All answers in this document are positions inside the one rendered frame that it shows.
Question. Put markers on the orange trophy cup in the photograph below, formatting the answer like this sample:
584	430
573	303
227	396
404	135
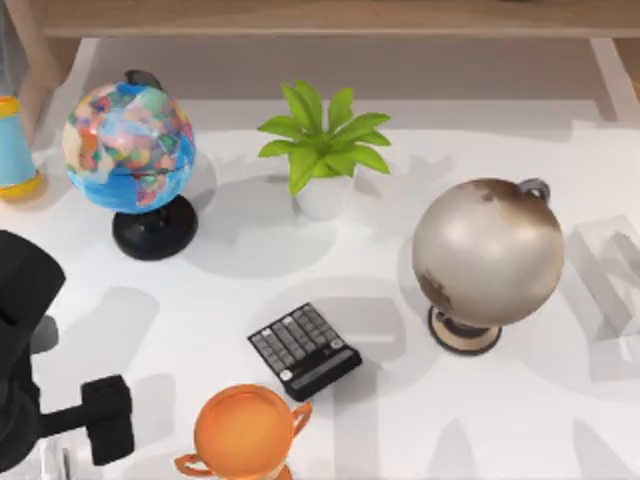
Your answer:
242	432

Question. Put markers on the black calculator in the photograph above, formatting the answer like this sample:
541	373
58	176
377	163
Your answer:
304	350

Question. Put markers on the colourful globe on black base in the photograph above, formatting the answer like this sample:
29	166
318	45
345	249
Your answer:
130	145

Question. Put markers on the blue and yellow cup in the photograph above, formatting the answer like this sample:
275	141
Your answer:
12	150

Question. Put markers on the green plant in white pot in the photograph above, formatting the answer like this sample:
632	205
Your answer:
322	145

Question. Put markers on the beige globe on tan base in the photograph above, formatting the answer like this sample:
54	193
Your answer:
487	250

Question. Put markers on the wooden shelf unit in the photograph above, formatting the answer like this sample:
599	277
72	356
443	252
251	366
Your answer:
330	17

